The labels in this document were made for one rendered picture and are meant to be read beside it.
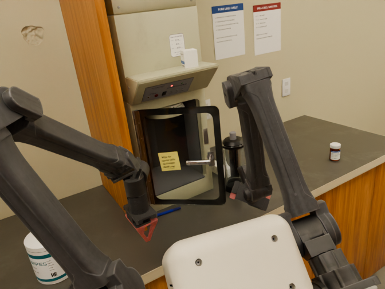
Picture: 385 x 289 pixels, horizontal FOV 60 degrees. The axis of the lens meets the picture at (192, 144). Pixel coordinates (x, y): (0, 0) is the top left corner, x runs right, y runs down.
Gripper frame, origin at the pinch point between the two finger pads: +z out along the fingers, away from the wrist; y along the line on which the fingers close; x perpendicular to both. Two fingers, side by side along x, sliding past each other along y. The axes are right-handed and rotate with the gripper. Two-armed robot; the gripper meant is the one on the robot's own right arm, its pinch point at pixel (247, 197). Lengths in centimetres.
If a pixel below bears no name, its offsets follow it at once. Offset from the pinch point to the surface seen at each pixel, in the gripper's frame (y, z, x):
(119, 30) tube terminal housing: 61, -34, -32
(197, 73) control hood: 33, -23, -32
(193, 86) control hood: 34.1, -14.8, -29.7
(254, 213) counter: -4.6, 2.6, 4.6
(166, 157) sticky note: 34.1, -9.0, -1.7
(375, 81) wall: -77, 118, -142
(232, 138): 13.4, 2.9, -21.3
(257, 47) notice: 18, 45, -92
